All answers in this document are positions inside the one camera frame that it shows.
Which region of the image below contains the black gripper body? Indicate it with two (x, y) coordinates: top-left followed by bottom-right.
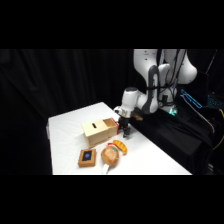
(118, 116), (133, 132)

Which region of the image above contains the red drawer with black handle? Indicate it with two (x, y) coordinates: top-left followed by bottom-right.
(101, 116), (120, 136)

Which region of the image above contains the orange striped croissant plush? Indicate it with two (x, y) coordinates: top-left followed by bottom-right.
(112, 139), (129, 156)

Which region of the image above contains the light wooden box with slot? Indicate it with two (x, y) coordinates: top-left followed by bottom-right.
(81, 118), (118, 149)

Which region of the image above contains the black robot stand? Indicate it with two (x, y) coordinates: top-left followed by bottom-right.
(130, 105), (216, 176)

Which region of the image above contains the blue lit device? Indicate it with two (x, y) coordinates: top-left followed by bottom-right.
(179, 88), (204, 110)

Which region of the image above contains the black curtain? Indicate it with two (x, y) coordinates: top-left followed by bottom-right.
(0, 49), (224, 176)

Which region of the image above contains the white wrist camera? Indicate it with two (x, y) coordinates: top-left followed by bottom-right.
(112, 105), (124, 117)

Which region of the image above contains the black cable bundle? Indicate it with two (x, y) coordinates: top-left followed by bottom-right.
(155, 49), (188, 108)

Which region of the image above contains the yellow cable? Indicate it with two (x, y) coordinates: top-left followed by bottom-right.
(212, 109), (224, 152)

